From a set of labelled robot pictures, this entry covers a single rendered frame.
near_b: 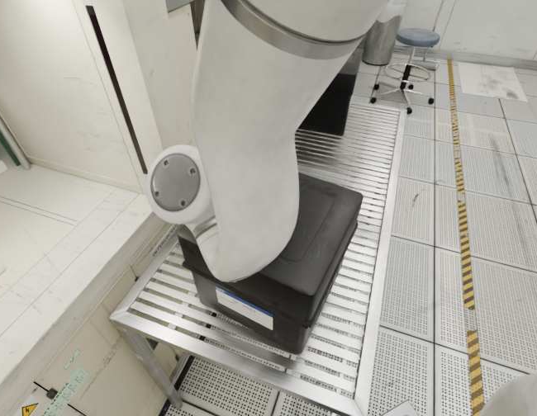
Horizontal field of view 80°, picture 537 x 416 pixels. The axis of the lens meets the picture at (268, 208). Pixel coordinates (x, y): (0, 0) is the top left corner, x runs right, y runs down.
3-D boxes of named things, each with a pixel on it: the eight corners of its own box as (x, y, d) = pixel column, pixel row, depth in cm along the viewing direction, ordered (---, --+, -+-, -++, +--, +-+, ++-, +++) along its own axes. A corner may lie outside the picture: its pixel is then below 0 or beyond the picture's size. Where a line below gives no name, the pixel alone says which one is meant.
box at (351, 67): (344, 136, 131) (356, 74, 114) (277, 126, 137) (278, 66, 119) (352, 105, 151) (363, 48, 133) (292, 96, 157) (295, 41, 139)
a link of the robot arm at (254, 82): (472, 144, 16) (269, 269, 43) (325, -74, 20) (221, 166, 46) (341, 191, 12) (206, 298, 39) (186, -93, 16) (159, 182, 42)
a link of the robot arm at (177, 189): (271, 214, 43) (243, 155, 45) (226, 206, 31) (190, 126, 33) (220, 241, 45) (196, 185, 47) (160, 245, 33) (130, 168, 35)
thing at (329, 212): (309, 330, 58) (317, 292, 49) (180, 266, 68) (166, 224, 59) (358, 224, 76) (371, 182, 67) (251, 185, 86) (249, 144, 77)
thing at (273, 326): (197, 301, 79) (183, 258, 67) (254, 227, 96) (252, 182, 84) (301, 356, 69) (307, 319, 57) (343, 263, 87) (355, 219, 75)
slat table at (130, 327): (320, 475, 114) (367, 422, 61) (173, 408, 129) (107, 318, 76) (370, 222, 201) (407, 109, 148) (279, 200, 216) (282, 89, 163)
